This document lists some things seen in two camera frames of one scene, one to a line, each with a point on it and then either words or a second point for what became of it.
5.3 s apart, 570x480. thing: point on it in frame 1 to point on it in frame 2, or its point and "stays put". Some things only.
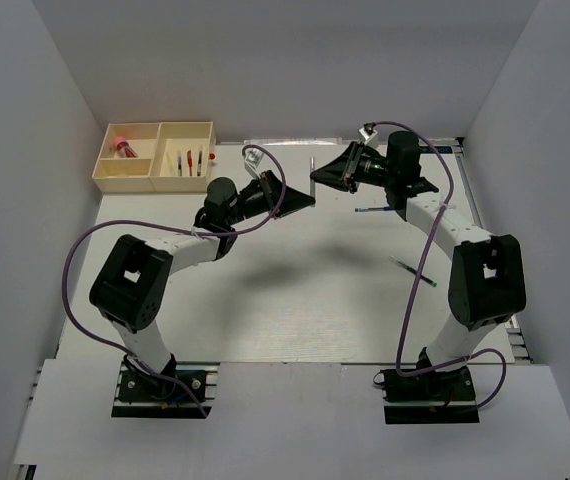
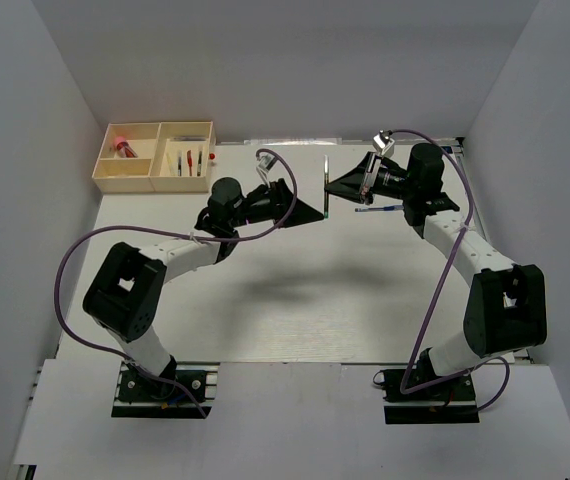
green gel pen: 413,270 to 326,185
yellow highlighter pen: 171,165 stays put
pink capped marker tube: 124,149 stays put
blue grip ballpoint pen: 361,209 stays put
